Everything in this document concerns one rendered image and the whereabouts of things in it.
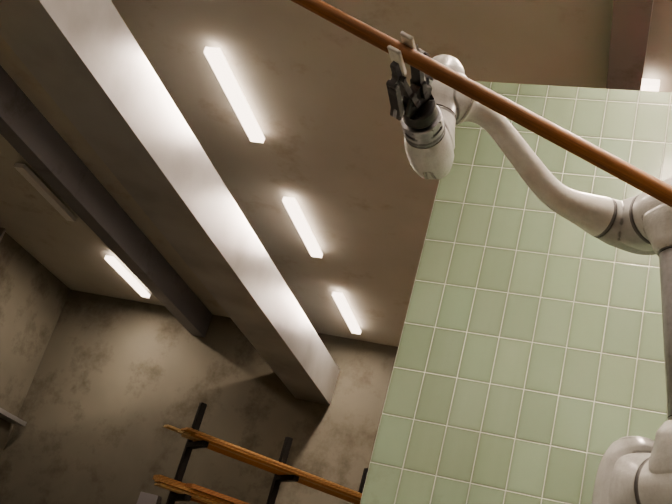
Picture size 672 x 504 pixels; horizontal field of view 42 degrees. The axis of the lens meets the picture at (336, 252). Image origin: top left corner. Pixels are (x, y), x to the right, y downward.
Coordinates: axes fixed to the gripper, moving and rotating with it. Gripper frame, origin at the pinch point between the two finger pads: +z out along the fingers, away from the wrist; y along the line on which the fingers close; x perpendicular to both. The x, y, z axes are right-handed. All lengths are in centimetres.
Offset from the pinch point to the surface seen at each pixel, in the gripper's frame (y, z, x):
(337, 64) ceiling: -163, -364, 287
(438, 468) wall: 45, -122, -23
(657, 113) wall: -90, -123, -6
